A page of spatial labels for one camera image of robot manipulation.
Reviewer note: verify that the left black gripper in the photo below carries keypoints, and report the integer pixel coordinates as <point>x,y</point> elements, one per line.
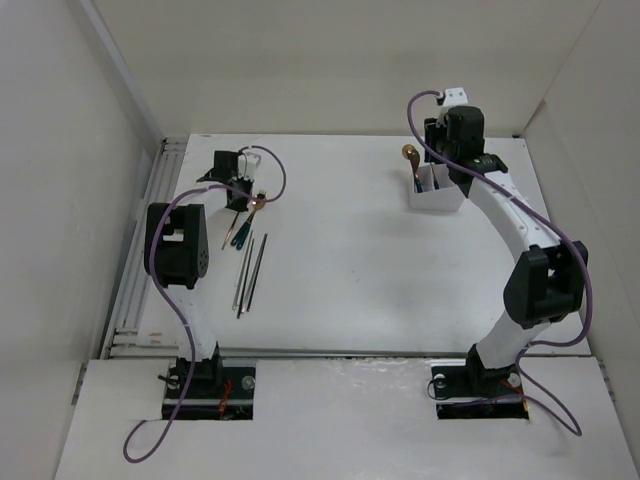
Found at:
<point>247,184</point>

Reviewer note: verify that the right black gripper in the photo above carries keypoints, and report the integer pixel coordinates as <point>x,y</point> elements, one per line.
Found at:
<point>431,131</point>

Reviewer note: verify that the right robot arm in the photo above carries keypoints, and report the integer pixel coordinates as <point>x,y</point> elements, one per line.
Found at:
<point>546,283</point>

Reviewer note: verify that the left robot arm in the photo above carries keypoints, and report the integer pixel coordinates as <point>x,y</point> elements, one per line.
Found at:
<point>177,245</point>

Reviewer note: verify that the white divided utensil container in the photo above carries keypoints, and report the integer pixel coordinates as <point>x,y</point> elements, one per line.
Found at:
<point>448,199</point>

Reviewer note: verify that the black chopstick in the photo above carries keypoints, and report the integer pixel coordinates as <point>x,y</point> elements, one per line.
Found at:
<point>255,273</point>
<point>245,280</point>

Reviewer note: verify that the silver chopstick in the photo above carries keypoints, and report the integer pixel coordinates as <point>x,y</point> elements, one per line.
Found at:
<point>239,288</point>
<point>245,253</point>

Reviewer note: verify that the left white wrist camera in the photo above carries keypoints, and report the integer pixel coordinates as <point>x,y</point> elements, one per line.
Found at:
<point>248,164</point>

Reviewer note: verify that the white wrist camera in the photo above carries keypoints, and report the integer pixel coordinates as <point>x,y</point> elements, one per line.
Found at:
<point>450,98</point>
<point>248,164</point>

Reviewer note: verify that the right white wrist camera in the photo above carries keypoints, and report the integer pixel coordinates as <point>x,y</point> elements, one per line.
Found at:
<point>450,98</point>

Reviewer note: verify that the aluminium rail frame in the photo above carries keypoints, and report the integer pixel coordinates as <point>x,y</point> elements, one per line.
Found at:
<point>120,333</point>

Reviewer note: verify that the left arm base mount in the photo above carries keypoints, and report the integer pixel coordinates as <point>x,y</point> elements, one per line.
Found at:
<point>217,392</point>

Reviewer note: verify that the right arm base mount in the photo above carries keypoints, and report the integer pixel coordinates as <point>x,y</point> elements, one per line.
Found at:
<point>462,394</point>

